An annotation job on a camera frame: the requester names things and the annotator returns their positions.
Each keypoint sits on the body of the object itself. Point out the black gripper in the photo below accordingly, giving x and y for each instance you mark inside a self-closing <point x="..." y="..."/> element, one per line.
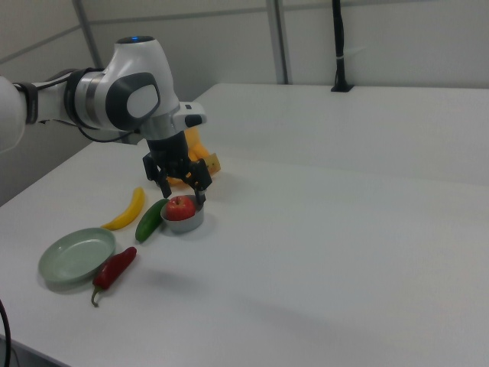
<point x="168" y="153"/>

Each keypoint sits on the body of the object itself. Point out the red apple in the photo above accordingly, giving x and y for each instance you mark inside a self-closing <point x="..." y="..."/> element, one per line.
<point x="179" y="208"/>

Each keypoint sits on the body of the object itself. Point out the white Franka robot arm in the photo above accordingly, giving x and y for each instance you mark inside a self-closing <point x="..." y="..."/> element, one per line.
<point x="133" y="65"/>

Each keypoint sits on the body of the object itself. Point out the orange plush toy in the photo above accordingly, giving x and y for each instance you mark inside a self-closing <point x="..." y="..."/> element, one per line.
<point x="195" y="151"/>

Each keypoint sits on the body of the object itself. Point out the grey bowl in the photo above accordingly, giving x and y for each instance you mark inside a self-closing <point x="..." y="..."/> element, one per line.
<point x="185" y="225"/>

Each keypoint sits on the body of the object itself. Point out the green cucumber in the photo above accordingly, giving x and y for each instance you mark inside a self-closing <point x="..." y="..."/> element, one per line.
<point x="149" y="221"/>

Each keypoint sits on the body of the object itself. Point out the yellow banana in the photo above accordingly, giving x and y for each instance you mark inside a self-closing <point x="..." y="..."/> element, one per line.
<point x="130" y="214"/>

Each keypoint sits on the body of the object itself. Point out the red chili pepper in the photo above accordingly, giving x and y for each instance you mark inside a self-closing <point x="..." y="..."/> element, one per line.
<point x="114" y="267"/>

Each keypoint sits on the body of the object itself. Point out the pale green plate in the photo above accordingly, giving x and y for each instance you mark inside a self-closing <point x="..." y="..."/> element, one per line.
<point x="76" y="256"/>

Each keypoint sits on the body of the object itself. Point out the black camera stand pole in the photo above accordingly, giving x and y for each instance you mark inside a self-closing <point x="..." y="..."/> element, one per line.
<point x="339" y="46"/>

